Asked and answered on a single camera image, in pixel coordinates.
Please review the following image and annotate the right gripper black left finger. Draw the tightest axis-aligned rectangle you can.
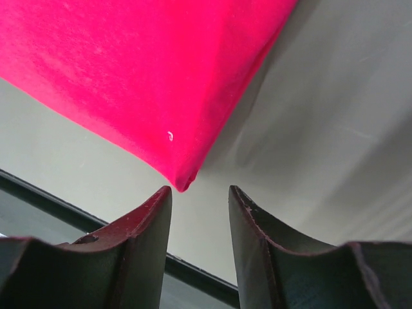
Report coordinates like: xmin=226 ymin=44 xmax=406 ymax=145
xmin=1 ymin=186 xmax=172 ymax=308

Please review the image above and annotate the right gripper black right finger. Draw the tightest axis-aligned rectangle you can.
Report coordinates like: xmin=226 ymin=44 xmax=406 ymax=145
xmin=229 ymin=185 xmax=411 ymax=308

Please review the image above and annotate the red polo t shirt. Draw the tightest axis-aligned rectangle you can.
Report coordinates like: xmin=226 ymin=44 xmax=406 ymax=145
xmin=1 ymin=1 xmax=296 ymax=192

